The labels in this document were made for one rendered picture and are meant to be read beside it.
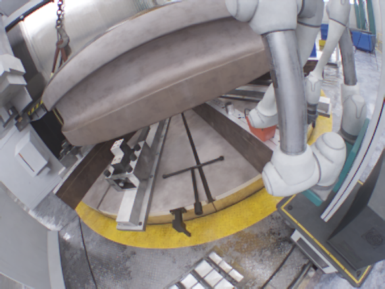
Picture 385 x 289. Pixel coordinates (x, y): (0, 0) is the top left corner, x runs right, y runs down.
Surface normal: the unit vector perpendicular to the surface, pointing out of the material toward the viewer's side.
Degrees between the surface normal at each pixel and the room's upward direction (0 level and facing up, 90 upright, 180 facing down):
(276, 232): 0
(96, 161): 90
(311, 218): 0
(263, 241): 0
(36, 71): 90
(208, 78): 90
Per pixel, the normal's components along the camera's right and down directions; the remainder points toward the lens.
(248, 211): -0.32, -0.74
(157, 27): 0.23, 0.55
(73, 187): 0.87, 0.02
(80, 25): 0.62, 0.30
